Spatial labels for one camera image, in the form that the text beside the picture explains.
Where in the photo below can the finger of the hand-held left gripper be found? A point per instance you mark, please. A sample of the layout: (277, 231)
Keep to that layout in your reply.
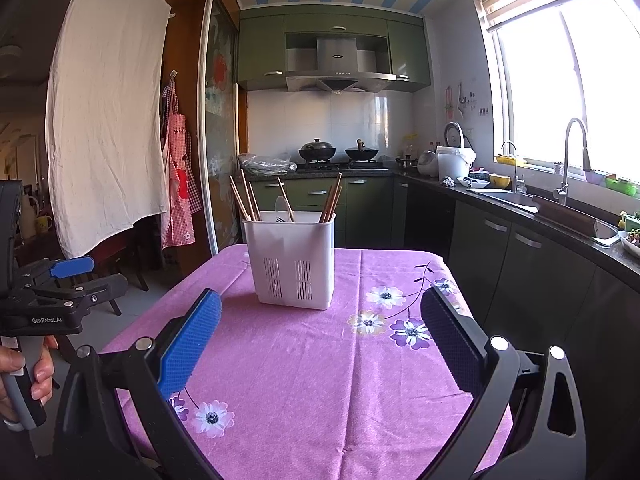
(95, 292)
(72, 267)

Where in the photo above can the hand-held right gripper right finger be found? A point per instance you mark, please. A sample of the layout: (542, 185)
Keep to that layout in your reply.
(450, 340)

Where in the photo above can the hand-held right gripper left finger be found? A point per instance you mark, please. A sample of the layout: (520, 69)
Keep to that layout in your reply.
(192, 340)

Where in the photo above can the white plastic utensil holder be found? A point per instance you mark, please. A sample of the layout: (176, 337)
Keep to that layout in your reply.
(290, 250)

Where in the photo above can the bunch of wooden chopsticks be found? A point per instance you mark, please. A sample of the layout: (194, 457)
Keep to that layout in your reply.
(329, 207)

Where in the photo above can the person's left hand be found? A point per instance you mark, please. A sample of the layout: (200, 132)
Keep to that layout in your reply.
(44, 375)

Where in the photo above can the dark wooden chair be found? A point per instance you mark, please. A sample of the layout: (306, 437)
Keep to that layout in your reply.
(125, 260)

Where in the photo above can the yellow mug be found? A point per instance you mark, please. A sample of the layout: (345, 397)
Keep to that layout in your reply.
(43, 224)

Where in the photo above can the thermos jug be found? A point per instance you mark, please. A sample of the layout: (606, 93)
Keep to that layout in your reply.
(28, 217)

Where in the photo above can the purple floral tablecloth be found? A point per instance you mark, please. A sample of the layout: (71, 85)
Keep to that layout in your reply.
(300, 370)

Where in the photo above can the dark base cabinets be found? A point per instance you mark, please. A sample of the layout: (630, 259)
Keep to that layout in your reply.
(550, 285)

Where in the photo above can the red checked apron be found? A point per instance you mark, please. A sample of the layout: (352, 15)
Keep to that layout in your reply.
(180, 185)

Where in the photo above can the dark kitchen countertop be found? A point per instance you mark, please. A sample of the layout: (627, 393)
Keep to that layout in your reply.
(450, 187)

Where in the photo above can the steel sink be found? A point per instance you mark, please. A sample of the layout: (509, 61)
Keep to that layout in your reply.
(505, 197)

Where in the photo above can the green base cabinets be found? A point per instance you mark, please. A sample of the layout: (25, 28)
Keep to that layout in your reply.
(365, 210)

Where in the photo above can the white plate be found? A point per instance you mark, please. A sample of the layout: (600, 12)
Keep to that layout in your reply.
(472, 182)

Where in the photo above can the white spoon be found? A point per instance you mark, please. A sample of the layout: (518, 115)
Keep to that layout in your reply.
(283, 207)

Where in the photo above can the white hanging sheet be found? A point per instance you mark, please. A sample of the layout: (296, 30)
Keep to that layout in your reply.
(105, 110)

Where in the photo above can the yellow bowl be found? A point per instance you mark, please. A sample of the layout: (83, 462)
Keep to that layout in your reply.
(500, 181)

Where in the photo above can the wooden cutting board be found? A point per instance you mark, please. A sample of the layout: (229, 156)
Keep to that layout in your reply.
(565, 215)

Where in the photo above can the short steel tap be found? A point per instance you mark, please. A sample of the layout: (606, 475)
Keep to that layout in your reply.
(515, 175)

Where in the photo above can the small white cooker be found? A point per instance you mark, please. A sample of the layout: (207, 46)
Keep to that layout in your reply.
(428, 164)

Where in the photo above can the large white rice cooker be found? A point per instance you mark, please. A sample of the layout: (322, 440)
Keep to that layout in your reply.
(454, 162)

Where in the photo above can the blue red striped apron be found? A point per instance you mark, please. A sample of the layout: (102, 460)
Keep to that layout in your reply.
(165, 110)

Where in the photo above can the yellow tray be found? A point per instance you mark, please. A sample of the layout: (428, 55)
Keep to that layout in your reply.
(510, 160)

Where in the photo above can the clear plastic bag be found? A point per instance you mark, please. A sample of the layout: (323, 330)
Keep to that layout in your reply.
(265, 164)

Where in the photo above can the oil bottle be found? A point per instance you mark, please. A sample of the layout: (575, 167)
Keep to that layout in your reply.
(409, 152)

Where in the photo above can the gas stove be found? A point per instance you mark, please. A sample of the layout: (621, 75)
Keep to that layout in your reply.
(345, 165)

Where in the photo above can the plate of food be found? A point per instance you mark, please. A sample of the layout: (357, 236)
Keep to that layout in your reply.
(631, 240)

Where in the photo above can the black open wok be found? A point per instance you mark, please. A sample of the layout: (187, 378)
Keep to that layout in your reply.
(361, 152)

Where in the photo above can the frosted glass sliding door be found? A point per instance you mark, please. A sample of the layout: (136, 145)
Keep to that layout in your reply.
(220, 110)

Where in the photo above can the tall steel faucet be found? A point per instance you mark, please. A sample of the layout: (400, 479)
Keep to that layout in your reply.
(570, 160)

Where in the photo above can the purple bowl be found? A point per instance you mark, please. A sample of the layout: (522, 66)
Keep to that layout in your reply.
(595, 178)

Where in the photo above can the black wok with lid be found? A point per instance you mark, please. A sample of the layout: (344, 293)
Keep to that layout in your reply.
(317, 151)

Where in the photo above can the green bowl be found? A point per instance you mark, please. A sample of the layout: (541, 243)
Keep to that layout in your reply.
(621, 186)

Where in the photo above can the window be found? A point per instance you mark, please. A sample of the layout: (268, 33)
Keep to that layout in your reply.
(575, 85)

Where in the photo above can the steel range hood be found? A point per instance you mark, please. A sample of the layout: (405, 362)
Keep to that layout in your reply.
(337, 55)

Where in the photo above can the window roller blind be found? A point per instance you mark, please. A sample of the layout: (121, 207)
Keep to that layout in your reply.
(530, 5)

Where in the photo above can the green wall cabinets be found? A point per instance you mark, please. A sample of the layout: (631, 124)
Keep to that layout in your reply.
(260, 50)

